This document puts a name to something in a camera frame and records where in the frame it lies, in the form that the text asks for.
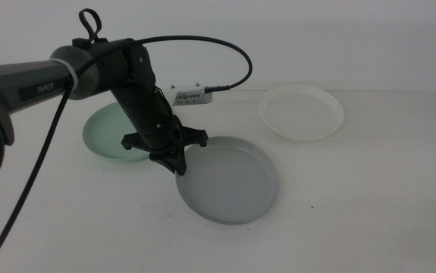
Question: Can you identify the mint green shallow bowl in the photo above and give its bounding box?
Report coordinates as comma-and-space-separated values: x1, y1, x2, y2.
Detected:
82, 101, 173, 164

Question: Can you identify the grey shallow bowl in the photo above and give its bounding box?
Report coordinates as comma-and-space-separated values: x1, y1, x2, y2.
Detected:
174, 135, 280, 226

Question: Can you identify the white shallow bowl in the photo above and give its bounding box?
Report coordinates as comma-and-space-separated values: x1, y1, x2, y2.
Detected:
259, 83, 345, 143

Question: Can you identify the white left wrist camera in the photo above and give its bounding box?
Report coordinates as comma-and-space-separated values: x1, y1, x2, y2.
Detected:
168, 82, 214, 108

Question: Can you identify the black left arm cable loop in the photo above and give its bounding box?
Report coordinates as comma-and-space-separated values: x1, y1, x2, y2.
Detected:
77, 8, 103, 42

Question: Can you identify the black braided left camera cable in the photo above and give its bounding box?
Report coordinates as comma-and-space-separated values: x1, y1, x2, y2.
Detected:
0, 35, 254, 273

